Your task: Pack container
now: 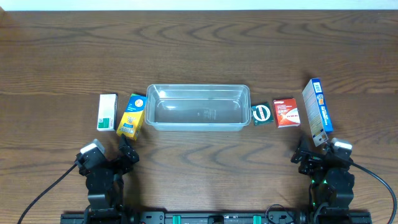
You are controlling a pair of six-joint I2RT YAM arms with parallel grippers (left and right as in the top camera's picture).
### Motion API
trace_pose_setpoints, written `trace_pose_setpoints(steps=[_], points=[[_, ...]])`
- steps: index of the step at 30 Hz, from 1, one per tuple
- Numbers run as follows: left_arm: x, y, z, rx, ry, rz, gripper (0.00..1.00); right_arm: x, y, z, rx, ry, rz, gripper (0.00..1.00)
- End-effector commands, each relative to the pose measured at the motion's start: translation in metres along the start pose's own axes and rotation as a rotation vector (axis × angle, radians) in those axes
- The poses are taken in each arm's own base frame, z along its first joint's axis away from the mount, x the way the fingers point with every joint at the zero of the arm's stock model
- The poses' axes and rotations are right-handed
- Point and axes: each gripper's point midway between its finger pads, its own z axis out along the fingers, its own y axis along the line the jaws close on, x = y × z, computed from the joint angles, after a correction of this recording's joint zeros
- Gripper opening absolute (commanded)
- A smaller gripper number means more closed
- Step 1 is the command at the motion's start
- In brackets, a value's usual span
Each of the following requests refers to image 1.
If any red white medicine box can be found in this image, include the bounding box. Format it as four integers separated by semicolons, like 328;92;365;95
272;98;301;128

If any blue Kool Fever box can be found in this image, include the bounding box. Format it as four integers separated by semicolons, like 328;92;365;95
302;78;334;146

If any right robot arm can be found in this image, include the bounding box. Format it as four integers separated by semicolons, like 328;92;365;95
290;136;354;223

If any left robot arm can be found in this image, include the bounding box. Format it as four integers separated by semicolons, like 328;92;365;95
75;134;139;220

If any clear plastic container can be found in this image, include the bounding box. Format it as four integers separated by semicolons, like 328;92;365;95
145;84;251;131

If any yellow Woods syrup box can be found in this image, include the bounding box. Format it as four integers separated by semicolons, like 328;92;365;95
116;94;147;140

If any white green Panadol box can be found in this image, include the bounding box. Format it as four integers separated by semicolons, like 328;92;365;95
96;94;118;131

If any small green round-logo box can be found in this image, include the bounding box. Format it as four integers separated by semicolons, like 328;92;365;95
251;103;274;126

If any right black cable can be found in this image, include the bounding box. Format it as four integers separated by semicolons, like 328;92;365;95
351;161;398;224

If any black cable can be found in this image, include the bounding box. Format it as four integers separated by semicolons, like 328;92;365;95
17;163;78;224
351;161;398;224

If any black mounting rail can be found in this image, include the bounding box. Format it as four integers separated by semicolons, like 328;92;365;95
60;210;373;224

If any left black cable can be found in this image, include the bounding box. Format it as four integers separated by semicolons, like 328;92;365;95
17;163;78;224

